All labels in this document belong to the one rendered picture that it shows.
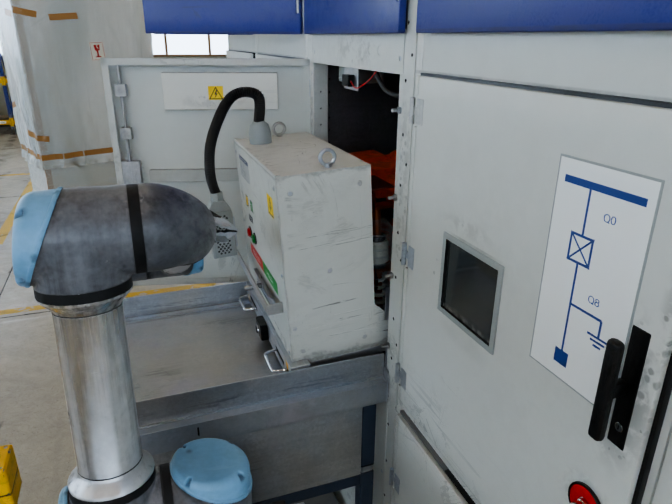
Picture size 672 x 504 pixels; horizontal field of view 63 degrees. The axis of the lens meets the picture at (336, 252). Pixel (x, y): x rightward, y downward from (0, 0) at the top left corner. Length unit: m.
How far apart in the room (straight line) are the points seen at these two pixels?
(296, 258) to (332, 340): 0.25
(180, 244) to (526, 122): 0.50
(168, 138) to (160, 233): 1.18
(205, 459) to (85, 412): 0.20
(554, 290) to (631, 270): 0.13
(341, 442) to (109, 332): 0.89
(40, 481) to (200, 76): 1.70
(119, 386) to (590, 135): 0.68
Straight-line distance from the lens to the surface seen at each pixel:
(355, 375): 1.43
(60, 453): 2.73
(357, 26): 1.37
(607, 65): 0.77
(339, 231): 1.27
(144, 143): 1.89
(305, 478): 1.56
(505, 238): 0.89
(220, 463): 0.90
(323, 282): 1.31
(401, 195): 1.22
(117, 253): 0.71
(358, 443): 1.55
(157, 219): 0.70
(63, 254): 0.71
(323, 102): 1.78
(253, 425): 1.38
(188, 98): 1.81
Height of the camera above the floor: 1.64
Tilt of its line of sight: 21 degrees down
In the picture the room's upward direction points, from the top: straight up
